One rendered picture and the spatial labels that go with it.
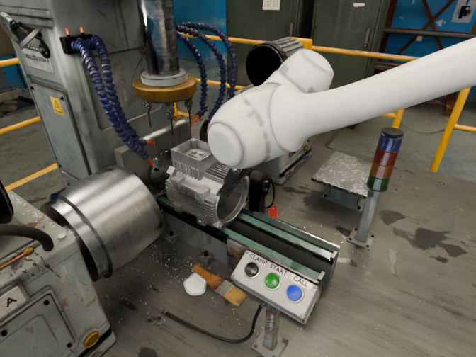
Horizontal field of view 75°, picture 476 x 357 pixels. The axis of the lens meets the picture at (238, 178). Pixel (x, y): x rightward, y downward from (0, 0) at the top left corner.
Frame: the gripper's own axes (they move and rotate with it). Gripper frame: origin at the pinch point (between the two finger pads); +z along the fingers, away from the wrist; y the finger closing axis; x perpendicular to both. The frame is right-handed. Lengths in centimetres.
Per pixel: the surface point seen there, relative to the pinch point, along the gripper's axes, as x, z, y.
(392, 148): 24.5, -22.7, -33.6
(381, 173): 28.0, -15.0, -33.3
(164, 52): -35.5, -15.7, -3.8
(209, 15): -341, 217, -476
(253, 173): 0.2, 7.3, -18.5
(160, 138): -29.9, 13.8, -6.3
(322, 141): -1, 123, -256
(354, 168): 25, 7, -63
